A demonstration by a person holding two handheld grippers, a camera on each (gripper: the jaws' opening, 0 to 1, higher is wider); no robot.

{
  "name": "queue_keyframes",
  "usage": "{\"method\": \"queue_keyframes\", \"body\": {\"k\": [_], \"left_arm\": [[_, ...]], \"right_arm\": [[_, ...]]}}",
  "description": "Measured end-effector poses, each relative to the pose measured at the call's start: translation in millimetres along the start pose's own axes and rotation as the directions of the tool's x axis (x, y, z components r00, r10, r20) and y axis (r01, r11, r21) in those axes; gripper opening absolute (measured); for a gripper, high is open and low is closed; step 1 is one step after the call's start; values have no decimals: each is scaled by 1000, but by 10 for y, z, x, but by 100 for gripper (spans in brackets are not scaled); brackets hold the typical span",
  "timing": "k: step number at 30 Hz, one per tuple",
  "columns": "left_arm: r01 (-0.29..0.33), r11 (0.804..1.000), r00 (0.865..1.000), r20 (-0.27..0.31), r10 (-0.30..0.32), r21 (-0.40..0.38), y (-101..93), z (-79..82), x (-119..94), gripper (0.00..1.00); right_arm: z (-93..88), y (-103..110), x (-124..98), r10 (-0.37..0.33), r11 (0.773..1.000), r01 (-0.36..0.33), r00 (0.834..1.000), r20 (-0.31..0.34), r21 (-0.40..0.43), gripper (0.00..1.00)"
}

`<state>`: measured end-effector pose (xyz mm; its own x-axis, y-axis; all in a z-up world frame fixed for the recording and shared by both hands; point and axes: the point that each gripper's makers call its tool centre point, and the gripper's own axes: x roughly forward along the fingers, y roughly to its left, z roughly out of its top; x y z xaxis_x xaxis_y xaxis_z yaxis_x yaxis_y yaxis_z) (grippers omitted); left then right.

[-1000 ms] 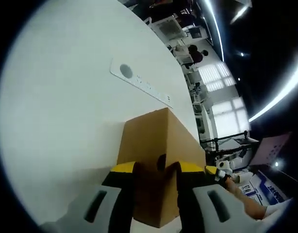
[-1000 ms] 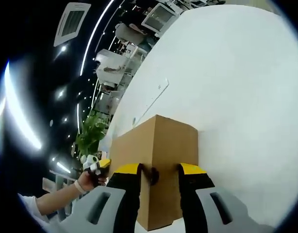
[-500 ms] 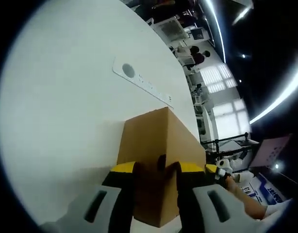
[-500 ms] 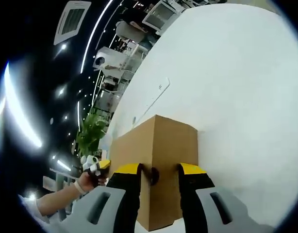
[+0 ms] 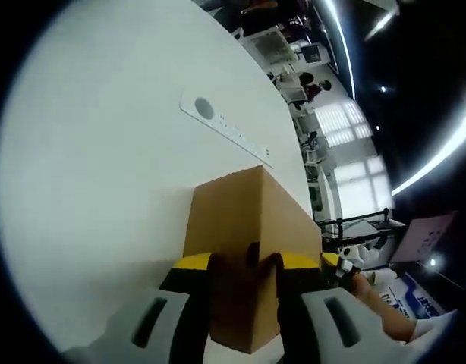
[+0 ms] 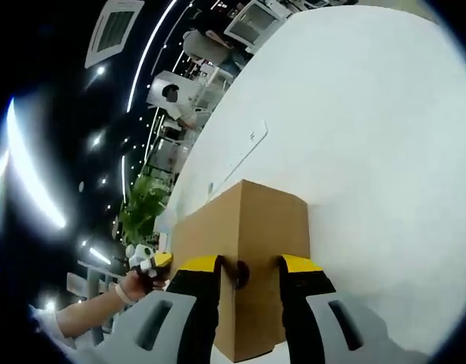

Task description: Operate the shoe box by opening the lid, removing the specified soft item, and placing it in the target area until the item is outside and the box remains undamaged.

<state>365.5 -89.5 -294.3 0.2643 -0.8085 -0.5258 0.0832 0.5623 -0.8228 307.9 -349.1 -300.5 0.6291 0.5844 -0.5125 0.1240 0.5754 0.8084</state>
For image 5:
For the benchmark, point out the black metal monitor stand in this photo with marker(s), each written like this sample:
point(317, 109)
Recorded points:
point(354, 227)

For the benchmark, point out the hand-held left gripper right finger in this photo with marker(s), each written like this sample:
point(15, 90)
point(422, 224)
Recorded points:
point(369, 333)

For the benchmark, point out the window with white blinds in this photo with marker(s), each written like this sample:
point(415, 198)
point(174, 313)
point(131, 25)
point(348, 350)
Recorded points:
point(343, 125)
point(364, 182)

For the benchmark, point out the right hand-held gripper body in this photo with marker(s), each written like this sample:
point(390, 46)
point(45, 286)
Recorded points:
point(364, 255)

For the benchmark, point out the brown cardboard shoe box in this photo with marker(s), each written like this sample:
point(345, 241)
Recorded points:
point(225, 212)

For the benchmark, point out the white plate with grey grommet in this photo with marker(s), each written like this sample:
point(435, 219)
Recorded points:
point(204, 108)

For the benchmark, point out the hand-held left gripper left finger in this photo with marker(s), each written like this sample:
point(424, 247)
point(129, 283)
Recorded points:
point(115, 341)

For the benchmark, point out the large pink display screen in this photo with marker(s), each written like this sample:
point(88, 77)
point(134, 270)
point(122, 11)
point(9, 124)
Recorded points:
point(426, 239)

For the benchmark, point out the blue white wall poster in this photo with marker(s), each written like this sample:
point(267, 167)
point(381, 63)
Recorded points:
point(419, 299)

